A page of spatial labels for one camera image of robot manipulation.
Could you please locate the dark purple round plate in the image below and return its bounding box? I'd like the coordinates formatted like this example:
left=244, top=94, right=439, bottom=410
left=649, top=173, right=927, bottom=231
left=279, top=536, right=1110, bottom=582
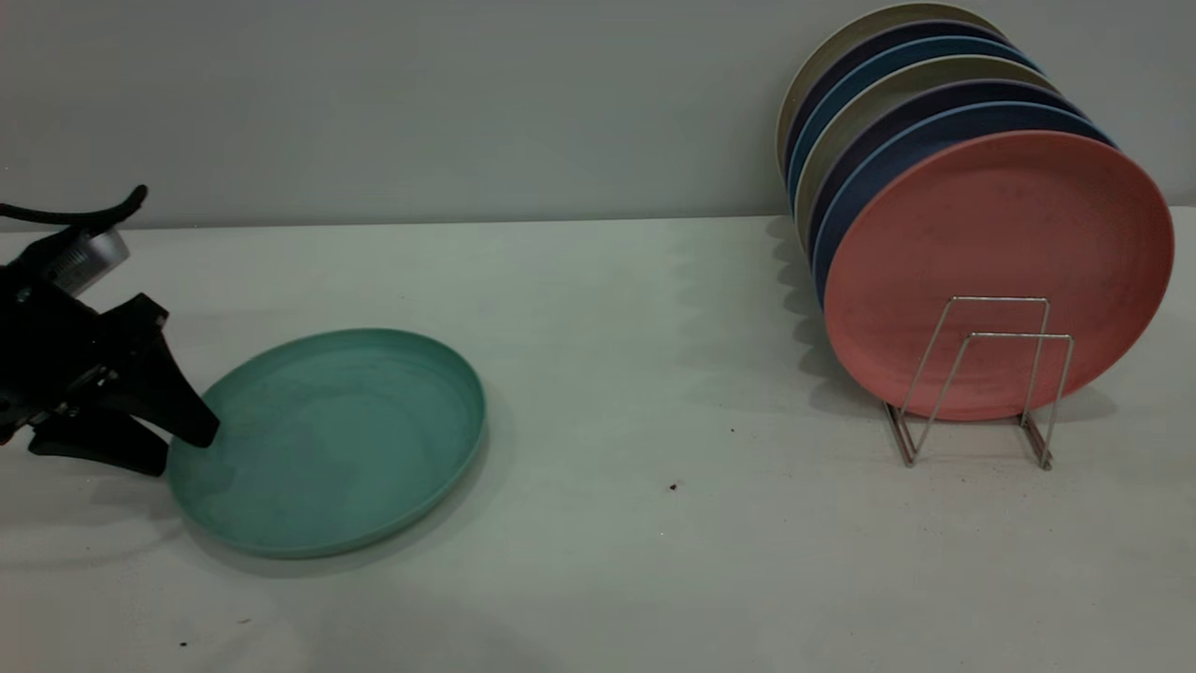
left=807, top=80, right=1085, bottom=267
left=785, top=21, right=1019, bottom=183

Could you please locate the silver lens wrist camera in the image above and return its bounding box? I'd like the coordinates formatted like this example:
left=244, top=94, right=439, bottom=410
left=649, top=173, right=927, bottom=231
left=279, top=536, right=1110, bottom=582
left=28, top=227, right=130, bottom=298

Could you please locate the black cable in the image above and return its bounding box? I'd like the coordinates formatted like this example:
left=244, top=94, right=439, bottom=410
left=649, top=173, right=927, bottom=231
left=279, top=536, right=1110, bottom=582
left=0, top=184, right=150, bottom=228

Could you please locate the beige round plate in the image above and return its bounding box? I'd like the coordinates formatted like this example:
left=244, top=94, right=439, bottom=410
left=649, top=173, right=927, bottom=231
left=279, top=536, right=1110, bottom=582
left=795, top=56, right=1061, bottom=253
left=776, top=3, right=1008, bottom=179

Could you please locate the teal blue round plate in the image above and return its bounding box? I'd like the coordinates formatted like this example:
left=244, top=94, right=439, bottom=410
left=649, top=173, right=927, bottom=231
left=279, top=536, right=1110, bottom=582
left=790, top=37, right=1040, bottom=211

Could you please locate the pink round plate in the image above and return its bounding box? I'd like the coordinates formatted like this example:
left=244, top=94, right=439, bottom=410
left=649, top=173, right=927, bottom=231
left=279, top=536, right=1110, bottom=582
left=823, top=131, right=1175, bottom=422

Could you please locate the green round plate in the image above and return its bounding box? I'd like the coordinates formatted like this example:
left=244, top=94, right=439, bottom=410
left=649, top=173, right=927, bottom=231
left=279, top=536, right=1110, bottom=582
left=166, top=327, right=487, bottom=560

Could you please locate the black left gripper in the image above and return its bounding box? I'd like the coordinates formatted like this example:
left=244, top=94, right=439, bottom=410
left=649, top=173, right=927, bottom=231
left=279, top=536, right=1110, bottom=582
left=0, top=265, right=221, bottom=479

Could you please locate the metal wire plate rack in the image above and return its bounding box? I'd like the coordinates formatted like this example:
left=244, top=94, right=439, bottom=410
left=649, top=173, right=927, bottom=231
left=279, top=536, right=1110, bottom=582
left=883, top=296, right=1075, bottom=471

